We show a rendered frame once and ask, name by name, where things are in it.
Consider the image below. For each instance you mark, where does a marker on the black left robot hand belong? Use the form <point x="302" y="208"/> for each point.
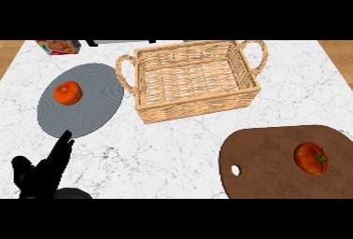
<point x="46" y="174"/>

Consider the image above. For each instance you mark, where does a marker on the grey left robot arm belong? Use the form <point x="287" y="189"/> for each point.
<point x="73" y="194"/>

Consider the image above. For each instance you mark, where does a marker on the brown wooden cutting board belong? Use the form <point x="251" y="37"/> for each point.
<point x="279" y="168"/>

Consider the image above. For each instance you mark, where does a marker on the red tomato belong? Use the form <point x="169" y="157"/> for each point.
<point x="310" y="158"/>

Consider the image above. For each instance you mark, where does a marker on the grey round placemat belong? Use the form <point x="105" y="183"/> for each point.
<point x="87" y="105"/>

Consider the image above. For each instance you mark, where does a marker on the orange fruit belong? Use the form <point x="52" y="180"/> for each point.
<point x="68" y="92"/>

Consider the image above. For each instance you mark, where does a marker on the colourful printed box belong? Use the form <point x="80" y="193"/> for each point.
<point x="59" y="46"/>

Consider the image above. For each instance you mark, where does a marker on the grey appliance with black feet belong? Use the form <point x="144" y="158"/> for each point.
<point x="121" y="41"/>

